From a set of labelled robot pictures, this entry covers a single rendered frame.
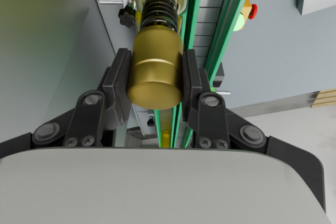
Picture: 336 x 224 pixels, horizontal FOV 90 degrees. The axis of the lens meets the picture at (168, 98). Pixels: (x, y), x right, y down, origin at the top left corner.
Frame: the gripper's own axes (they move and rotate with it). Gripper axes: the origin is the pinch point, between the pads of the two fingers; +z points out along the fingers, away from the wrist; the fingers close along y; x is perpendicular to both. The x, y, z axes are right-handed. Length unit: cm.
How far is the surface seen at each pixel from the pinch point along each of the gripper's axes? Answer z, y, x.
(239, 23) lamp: 37.0, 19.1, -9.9
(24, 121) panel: 1.2, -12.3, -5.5
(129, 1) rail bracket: 22.6, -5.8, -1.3
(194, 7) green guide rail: 23.6, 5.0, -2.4
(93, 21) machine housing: 28.7, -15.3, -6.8
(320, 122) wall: 146, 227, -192
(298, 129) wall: 143, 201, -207
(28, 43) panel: 6.4, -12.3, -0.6
